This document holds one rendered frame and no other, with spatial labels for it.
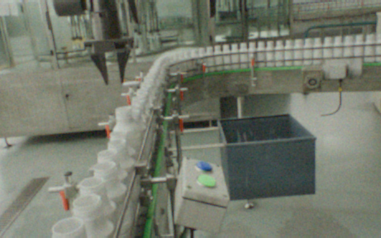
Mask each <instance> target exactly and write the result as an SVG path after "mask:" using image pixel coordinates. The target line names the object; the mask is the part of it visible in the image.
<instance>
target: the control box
mask: <svg viewBox="0 0 381 238"><path fill-rule="evenodd" d="M198 162H203V161H201V160H197V159H190V158H186V157H185V158H183V162H182V166H181V170H180V172H179V176H178V180H177V183H176V192H175V208H174V223H175V224H176V225H179V226H184V228H183V231H182V232H181V235H180V236H179V238H187V237H188V236H189V235H190V238H194V231H197V230H200V231H209V232H212V233H216V234H218V233H219V231H220V229H221V224H222V222H223V219H224V217H225V215H226V208H227V206H228V204H229V202H230V198H229V194H228V192H227V189H226V184H225V178H224V175H223V172H222V169H221V166H220V165H218V164H212V163H209V164H211V165H212V171H206V170H202V169H200V168H199V167H198V166H197V164H198ZM200 175H207V176H212V178H214V179H215V181H216V182H215V185H205V184H202V183H201V182H199V181H198V176H200Z"/></svg>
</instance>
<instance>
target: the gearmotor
mask: <svg viewBox="0 0 381 238"><path fill-rule="evenodd" d="M362 74H363V62H362V59H327V60H323V65H322V66H320V65H313V66H305V67H303V68H302V89H303V92H305V93H308V92H322V80H325V81H331V80H338V83H340V87H339V92H340V105H339V107H338V108H337V110H336V111H335V112H333V113H332V114H328V115H333V114H335V113H337V111H338V110H339V109H340V107H341V83H342V82H343V80H353V79H361V78H362Z"/></svg>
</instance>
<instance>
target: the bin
mask: <svg viewBox="0 0 381 238"><path fill-rule="evenodd" d="M217 123H218V127H213V128H198V129H189V130H183V132H199V131H214V130H218V132H219V138H220V144H215V145H191V146H184V147H181V150H200V149H208V148H216V147H220V156H221V169H222V172H223V175H224V178H225V184H226V189H227V192H228V194H229V198H230V201H237V200H246V199H262V198H278V197H286V196H303V195H311V194H315V187H316V140H317V137H316V136H314V135H313V134H312V133H311V132H310V131H309V130H308V129H307V128H306V127H305V126H304V125H303V124H302V123H301V122H300V121H299V120H298V119H296V118H295V117H294V116H293V115H292V114H291V113H287V114H278V115H263V116H255V117H239V118H232V119H217Z"/></svg>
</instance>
